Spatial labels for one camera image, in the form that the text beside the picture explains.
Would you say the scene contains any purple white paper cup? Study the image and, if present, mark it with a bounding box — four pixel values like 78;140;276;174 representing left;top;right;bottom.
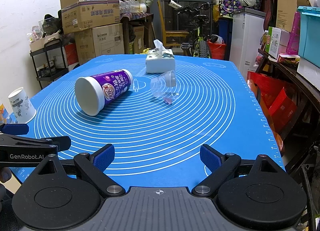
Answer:
74;69;133;116

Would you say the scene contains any white patterned paper cup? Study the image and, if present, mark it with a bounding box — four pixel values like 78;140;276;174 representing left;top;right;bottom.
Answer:
8;87;36;124

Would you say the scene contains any clear plastic cup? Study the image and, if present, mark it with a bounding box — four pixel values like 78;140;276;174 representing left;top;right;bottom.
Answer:
150;70;180;104

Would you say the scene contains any black metal shelf rack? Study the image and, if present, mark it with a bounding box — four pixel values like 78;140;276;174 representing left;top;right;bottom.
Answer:
30;37;69;90

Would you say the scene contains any red gift bag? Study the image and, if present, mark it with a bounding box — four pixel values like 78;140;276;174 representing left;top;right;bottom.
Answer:
246;71;298;134

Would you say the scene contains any dark wooden side table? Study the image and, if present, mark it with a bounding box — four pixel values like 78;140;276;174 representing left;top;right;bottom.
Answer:
256;49;319;135

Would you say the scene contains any blue silicone baking mat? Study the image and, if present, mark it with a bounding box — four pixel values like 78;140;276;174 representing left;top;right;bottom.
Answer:
10;54;286;192

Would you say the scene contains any lower cardboard box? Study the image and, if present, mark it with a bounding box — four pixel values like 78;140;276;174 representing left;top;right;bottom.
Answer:
74;23;124;65

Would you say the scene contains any upper cardboard box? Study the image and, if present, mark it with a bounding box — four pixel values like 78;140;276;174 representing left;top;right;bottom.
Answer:
60;0;120;34

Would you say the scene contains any red plastic bucket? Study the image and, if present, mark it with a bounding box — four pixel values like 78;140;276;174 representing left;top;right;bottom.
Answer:
207;41;226;60

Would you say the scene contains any green white product box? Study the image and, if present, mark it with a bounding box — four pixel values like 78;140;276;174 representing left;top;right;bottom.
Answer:
265;27;290;60

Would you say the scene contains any black bicycle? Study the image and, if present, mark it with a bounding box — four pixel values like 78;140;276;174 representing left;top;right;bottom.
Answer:
168;0;212;58

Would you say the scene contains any teal plastic storage bin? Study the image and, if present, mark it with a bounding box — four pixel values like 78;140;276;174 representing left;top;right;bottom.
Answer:
297;6;320;67

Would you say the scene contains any white tissue box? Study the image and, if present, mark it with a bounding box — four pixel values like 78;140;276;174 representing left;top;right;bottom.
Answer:
145;39;175;74

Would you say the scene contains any white chest freezer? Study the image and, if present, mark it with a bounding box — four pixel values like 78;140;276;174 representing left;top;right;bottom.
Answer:
229;8;266;78

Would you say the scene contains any wooden chair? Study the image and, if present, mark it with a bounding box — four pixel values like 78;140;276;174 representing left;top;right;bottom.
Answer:
157;0;189;48

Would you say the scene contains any tall cardboard box right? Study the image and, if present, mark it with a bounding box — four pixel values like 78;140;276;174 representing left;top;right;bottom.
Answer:
276;0;311;32

